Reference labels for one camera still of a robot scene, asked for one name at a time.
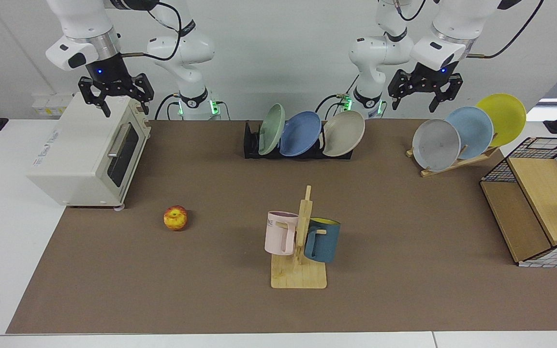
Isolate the red yellow apple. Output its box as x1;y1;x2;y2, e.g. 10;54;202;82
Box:
163;205;188;232

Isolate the grey plate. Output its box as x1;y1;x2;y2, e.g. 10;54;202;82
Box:
412;119;461;173

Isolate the light blue plate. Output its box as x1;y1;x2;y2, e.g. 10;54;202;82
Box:
445;106;494;160

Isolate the beige plate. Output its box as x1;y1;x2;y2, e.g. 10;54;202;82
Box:
322;110;366;158

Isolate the wooden plate rack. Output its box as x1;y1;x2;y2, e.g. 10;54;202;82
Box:
406;145;499;178

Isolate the yellow plate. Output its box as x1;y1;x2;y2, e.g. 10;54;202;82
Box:
475;93;527;147

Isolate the black dish rack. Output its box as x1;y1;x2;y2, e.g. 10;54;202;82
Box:
244;121;354;160

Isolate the green plate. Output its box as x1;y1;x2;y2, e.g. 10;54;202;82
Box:
258;103;286;156

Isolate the pale toaster oven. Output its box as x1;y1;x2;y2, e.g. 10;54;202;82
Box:
26;92;152;211

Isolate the dark blue cup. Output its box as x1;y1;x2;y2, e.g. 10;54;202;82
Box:
304;217;341;264

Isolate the pink cup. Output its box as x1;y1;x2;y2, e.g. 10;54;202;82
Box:
264;211;299;256

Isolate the brown table cloth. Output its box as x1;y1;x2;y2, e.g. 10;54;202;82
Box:
6;119;557;334

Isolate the wooden cup stand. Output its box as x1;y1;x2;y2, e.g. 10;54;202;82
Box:
271;185;328;290

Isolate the black arm base cable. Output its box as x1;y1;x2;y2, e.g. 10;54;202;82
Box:
312;74;360;121
154;93;181;121

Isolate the white wall socket box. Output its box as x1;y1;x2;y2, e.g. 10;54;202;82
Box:
32;93;74;117

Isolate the black arm wrist cable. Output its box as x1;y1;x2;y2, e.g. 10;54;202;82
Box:
467;0;545;59
123;1;184;61

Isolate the wire basket with wooden floor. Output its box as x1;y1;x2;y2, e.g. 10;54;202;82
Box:
480;137;557;268

